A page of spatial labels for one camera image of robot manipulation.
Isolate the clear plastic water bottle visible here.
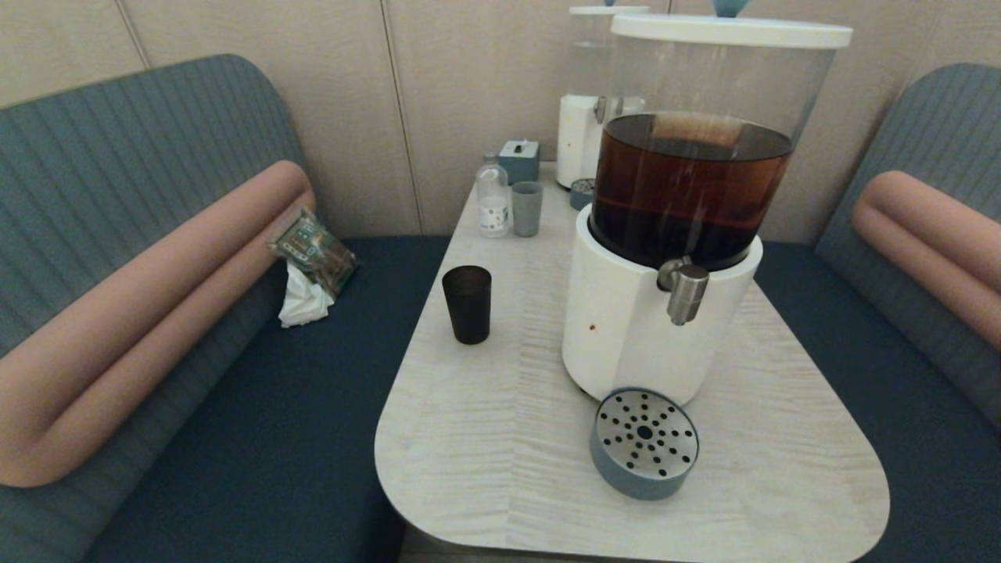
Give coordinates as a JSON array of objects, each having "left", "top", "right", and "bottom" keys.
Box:
[{"left": 476, "top": 152, "right": 511, "bottom": 239}]

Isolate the silver metal dispenser tap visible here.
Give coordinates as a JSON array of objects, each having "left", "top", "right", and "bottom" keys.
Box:
[{"left": 657, "top": 256, "right": 710, "bottom": 327}]

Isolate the green snack packet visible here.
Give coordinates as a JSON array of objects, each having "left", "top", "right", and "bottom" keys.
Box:
[{"left": 268, "top": 210, "right": 361, "bottom": 298}]

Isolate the white dispenser lid blue knob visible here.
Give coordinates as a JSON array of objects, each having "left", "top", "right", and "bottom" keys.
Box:
[
  {"left": 569, "top": 3, "right": 650, "bottom": 17},
  {"left": 608, "top": 0, "right": 853, "bottom": 50}
]

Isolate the grey blue cup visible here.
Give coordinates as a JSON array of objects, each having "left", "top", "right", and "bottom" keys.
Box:
[{"left": 511, "top": 181, "right": 544, "bottom": 238}]

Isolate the large tea drink dispenser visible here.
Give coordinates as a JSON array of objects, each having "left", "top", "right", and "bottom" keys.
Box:
[{"left": 561, "top": 33, "right": 839, "bottom": 407}]

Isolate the black plastic cup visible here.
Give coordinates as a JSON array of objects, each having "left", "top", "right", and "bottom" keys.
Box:
[{"left": 442, "top": 265, "right": 493, "bottom": 346}]

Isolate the empty clear drink dispenser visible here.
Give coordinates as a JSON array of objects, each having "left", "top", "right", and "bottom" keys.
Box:
[{"left": 555, "top": 14, "right": 647, "bottom": 190}]

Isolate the crumpled white tissue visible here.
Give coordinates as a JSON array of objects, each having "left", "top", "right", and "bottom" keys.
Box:
[{"left": 278, "top": 260, "right": 335, "bottom": 329}]

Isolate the blue grey ribbed sofa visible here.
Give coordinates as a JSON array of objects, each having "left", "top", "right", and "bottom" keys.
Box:
[
  {"left": 0, "top": 53, "right": 454, "bottom": 563},
  {"left": 755, "top": 63, "right": 1001, "bottom": 563}
]

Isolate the blue tissue box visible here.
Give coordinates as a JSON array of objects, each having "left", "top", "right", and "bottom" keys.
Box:
[{"left": 498, "top": 139, "right": 542, "bottom": 186}]

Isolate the pink bolster cushion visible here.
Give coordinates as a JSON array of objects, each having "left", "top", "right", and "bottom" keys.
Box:
[
  {"left": 0, "top": 160, "right": 317, "bottom": 489},
  {"left": 851, "top": 170, "right": 1001, "bottom": 351}
]

